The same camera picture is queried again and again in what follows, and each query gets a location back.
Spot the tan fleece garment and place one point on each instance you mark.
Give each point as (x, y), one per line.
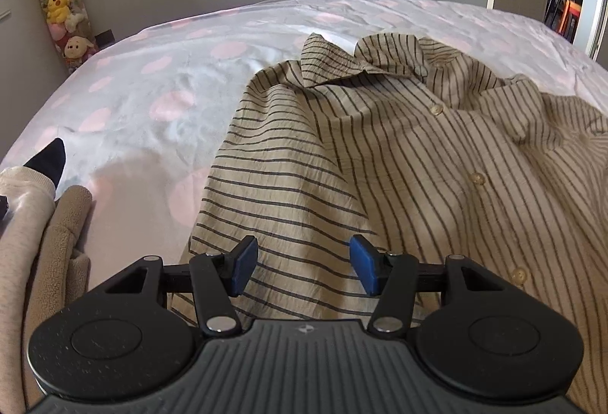
(59, 276)

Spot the pink dotted bed sheet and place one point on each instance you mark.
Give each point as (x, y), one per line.
(142, 120)

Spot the beige striped button shirt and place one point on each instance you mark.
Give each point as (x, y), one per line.
(423, 150)

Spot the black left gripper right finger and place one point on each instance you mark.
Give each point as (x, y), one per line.
(390, 279)

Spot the cream sweater with navy trim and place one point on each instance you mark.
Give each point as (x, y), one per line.
(27, 203)

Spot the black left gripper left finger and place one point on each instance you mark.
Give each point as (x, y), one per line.
(217, 278)

